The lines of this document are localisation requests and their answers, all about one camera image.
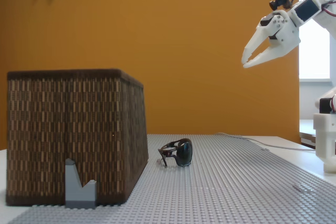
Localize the grey studded baseplate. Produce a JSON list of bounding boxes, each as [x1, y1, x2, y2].
[[7, 133, 336, 224]]

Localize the white window sill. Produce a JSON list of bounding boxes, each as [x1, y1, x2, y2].
[[299, 77, 331, 85]]

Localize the grey brick bracket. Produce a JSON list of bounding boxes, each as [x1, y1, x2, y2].
[[64, 158, 97, 210]]

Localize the brown woven bin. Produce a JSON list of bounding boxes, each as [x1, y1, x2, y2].
[[5, 68, 150, 207]]

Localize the white table cable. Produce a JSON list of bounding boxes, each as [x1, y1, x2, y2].
[[217, 132, 316, 152]]

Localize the dark brown-framed sunglasses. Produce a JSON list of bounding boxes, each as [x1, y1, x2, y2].
[[157, 137, 194, 168]]

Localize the small clear flat brick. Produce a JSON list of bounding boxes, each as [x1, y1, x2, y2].
[[292, 183, 313, 194]]

